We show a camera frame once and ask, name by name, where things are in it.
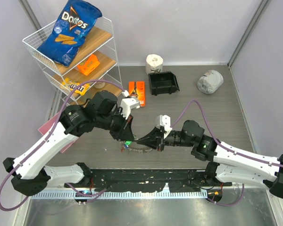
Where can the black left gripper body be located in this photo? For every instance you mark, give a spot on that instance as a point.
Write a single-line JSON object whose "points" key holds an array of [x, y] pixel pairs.
{"points": [[117, 123]]}

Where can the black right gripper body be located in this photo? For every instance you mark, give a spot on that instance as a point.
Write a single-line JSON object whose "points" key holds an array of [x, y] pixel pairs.
{"points": [[162, 141]]}

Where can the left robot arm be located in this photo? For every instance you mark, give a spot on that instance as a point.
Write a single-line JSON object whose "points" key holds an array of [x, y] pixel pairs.
{"points": [[30, 171]]}

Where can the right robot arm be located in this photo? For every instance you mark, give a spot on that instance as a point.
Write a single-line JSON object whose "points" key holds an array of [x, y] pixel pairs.
{"points": [[226, 163]]}

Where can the orange razor box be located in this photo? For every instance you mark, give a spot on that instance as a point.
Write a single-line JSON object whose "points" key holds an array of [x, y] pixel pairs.
{"points": [[137, 89]]}

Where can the yellow M&M candy bag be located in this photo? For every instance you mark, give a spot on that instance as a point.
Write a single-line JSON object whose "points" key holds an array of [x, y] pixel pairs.
{"points": [[73, 84]]}

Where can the black plastic storage bin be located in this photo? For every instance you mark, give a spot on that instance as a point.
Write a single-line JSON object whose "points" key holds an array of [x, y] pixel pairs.
{"points": [[163, 83]]}

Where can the orange snack box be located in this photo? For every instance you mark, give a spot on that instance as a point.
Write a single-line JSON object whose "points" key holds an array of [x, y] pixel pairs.
{"points": [[88, 65]]}

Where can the white toilet paper roll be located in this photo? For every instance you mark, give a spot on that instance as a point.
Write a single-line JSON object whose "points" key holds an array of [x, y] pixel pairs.
{"points": [[154, 64]]}

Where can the pink plastic tray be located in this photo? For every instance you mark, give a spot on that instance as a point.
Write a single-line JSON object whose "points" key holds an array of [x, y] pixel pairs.
{"points": [[45, 128]]}

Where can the grey wrapped paper bundle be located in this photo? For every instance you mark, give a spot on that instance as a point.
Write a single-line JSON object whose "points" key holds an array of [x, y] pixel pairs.
{"points": [[209, 82]]}

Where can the blue Doritos chip bag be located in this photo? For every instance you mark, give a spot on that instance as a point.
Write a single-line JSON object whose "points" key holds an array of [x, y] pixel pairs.
{"points": [[69, 32]]}

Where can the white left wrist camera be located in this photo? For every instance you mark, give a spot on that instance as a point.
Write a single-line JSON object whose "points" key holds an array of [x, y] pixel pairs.
{"points": [[128, 103]]}

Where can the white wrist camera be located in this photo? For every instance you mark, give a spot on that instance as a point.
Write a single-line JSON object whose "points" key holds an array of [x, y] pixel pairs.
{"points": [[128, 103], [163, 123]]}

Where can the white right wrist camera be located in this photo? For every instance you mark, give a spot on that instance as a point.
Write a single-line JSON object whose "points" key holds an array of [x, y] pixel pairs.
{"points": [[163, 123]]}

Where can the white wire wooden shelf rack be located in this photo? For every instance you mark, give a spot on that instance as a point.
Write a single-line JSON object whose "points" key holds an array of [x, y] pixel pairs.
{"points": [[99, 42]]}

